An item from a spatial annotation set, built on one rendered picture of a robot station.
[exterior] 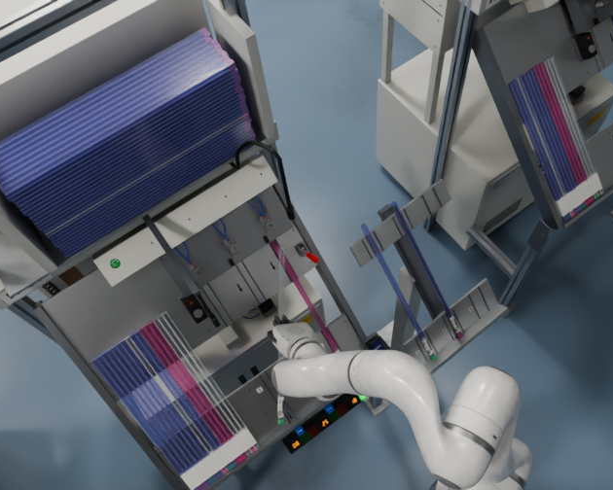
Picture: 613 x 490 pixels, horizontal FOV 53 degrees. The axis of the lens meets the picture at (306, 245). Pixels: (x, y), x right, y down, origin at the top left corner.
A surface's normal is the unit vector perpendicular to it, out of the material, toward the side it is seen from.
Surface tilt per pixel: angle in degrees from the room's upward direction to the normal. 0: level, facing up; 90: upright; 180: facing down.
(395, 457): 0
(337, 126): 0
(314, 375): 28
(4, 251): 0
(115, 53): 90
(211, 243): 46
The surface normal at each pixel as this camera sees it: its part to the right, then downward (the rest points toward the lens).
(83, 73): 0.58, 0.70
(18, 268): -0.08, -0.46
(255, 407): 0.35, 0.19
